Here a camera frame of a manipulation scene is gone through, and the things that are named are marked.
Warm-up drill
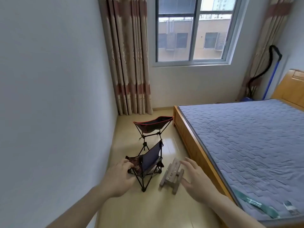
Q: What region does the wooden bed frame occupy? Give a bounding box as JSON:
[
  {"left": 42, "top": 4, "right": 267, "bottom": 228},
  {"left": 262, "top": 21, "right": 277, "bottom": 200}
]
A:
[{"left": 173, "top": 68, "right": 304, "bottom": 228}]

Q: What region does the person's right hand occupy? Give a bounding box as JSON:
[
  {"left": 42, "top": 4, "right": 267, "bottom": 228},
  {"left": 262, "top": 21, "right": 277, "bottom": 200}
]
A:
[{"left": 179, "top": 157, "right": 228, "bottom": 207}]

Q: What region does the small green white tag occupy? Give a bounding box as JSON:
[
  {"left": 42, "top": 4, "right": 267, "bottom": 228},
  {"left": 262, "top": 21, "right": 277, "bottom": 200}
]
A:
[{"left": 284, "top": 200, "right": 301, "bottom": 216}]

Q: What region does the blue-handled mop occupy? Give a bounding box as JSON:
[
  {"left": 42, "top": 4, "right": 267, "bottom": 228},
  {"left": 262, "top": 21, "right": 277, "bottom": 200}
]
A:
[{"left": 248, "top": 45, "right": 282, "bottom": 98}]

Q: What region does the floral folding chair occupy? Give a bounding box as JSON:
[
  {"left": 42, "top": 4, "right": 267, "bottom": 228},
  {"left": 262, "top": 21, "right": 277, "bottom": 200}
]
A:
[{"left": 125, "top": 139, "right": 164, "bottom": 193}]

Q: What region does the person's left hand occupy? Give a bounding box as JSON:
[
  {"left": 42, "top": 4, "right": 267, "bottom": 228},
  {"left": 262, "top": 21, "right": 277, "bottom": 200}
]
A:
[{"left": 101, "top": 158, "right": 137, "bottom": 199}]

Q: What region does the beige patterned curtain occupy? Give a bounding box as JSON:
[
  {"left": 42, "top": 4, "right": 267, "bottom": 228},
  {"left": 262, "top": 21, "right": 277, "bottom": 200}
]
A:
[
  {"left": 98, "top": 0, "right": 154, "bottom": 116},
  {"left": 237, "top": 0, "right": 295, "bottom": 101}
]

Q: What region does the small wooden stool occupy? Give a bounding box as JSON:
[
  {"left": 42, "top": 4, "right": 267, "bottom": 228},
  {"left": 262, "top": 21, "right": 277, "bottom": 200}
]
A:
[{"left": 159, "top": 157, "right": 185, "bottom": 195}]

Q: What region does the sliding glass window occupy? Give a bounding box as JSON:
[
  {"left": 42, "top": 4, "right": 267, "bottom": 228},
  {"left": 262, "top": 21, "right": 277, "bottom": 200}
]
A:
[{"left": 152, "top": 0, "right": 250, "bottom": 67}]

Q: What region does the black red-trimmed camp chair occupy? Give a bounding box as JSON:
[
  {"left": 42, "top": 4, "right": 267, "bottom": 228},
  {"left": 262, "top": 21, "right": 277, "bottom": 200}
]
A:
[{"left": 133, "top": 116, "right": 174, "bottom": 156}]

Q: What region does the person's left forearm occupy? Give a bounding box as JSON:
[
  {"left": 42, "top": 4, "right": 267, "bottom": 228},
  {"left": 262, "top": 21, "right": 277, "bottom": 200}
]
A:
[{"left": 46, "top": 185, "right": 113, "bottom": 228}]

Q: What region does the green mattress strap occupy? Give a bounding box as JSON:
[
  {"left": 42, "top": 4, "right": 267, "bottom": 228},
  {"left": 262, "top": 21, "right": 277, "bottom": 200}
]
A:
[{"left": 234, "top": 189, "right": 280, "bottom": 219}]

